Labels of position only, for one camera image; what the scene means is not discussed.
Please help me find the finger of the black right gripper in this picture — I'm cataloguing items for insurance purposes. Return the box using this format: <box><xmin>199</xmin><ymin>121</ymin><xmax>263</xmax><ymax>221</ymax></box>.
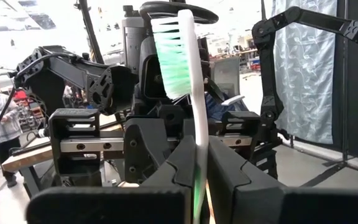
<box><xmin>124</xmin><ymin>117</ymin><xmax>168</xmax><ymax>185</ymax></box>

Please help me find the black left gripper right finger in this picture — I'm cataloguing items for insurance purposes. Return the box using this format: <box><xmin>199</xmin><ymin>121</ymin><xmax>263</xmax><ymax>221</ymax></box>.
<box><xmin>207</xmin><ymin>136</ymin><xmax>288</xmax><ymax>224</ymax></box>

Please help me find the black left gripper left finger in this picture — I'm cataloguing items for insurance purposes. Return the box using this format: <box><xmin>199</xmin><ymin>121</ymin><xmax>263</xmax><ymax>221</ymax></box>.
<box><xmin>140</xmin><ymin>135</ymin><xmax>198</xmax><ymax>224</ymax></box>

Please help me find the thick green white toothbrush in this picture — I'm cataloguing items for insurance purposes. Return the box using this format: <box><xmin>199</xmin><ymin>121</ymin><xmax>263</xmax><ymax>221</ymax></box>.
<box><xmin>150</xmin><ymin>8</ymin><xmax>211</xmax><ymax>224</ymax></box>

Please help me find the grey office chair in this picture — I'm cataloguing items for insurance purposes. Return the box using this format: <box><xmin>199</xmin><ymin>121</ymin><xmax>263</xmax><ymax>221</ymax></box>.
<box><xmin>211</xmin><ymin>55</ymin><xmax>241</xmax><ymax>98</ymax></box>

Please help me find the pale patterned curtain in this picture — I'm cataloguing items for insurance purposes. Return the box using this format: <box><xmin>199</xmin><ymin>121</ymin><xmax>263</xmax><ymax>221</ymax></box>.
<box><xmin>272</xmin><ymin>0</ymin><xmax>338</xmax><ymax>146</ymax></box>

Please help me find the black partition panel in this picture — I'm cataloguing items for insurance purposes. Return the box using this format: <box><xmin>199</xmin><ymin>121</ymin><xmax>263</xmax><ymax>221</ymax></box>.
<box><xmin>336</xmin><ymin>0</ymin><xmax>358</xmax><ymax>164</ymax></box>

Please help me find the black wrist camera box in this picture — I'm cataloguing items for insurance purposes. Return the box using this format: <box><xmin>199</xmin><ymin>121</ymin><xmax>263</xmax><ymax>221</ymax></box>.
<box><xmin>139</xmin><ymin>36</ymin><xmax>171</xmax><ymax>105</ymax></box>

